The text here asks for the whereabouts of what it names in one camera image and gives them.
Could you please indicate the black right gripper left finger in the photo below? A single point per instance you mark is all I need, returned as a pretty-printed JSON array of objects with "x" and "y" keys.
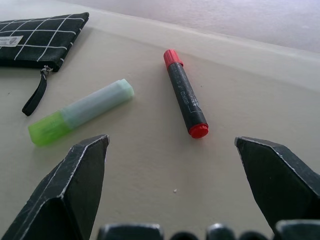
[{"x": 67, "y": 190}]

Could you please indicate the black white-grid pencil case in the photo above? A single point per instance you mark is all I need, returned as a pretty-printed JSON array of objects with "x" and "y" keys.
[{"x": 45, "y": 37}]

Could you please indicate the green highlighter pen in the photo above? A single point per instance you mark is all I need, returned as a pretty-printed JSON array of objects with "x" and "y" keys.
[{"x": 87, "y": 105}]

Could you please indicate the black marker with red cap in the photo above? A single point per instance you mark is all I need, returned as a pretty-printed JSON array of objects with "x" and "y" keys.
[{"x": 186, "y": 95}]

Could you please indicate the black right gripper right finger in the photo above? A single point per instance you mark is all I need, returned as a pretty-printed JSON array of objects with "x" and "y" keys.
[{"x": 282, "y": 180}]

